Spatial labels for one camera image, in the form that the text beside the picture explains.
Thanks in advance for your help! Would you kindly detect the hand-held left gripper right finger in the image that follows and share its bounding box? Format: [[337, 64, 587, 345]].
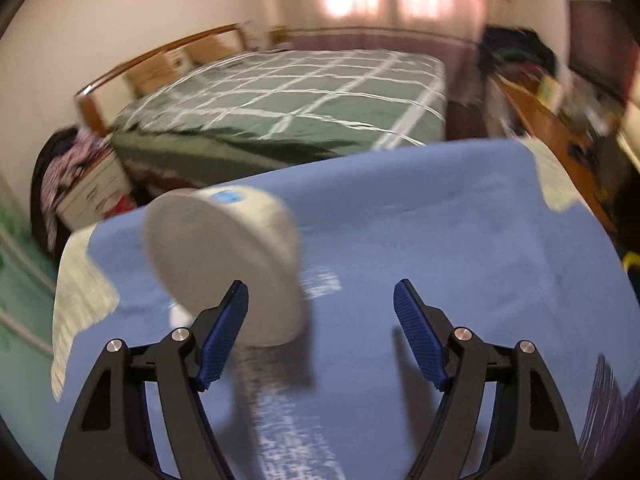
[[393, 279, 585, 480]]

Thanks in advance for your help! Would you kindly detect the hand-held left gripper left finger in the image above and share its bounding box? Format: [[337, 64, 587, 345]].
[[54, 280, 249, 480]]

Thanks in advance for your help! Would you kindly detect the white bowl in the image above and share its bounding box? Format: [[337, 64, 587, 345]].
[[142, 185, 307, 348]]

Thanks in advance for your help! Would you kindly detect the blue star-print blanket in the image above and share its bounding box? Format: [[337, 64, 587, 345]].
[[50, 137, 640, 480]]

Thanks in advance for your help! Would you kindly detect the white cardboard box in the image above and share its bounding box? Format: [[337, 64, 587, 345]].
[[55, 150, 133, 231]]

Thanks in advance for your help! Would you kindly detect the sliding door wardrobe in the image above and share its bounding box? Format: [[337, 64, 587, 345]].
[[0, 175, 61, 361]]

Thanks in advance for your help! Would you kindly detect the patterned cloth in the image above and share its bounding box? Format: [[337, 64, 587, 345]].
[[40, 132, 108, 216]]

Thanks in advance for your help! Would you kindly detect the wooden desk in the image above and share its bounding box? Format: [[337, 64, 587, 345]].
[[487, 72, 618, 236]]

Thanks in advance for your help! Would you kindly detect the green checked duvet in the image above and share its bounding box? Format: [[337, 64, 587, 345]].
[[110, 49, 447, 186]]

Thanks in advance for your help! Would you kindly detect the wooden bed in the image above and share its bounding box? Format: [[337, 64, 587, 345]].
[[75, 24, 448, 201]]

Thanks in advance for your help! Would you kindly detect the pile of dark clothes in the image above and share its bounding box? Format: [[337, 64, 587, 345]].
[[477, 25, 558, 81]]

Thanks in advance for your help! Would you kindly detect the pink curtain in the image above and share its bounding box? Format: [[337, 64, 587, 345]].
[[385, 0, 496, 106], [280, 0, 396, 53]]

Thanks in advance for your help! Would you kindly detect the black television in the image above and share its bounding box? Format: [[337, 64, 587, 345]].
[[567, 0, 633, 106]]

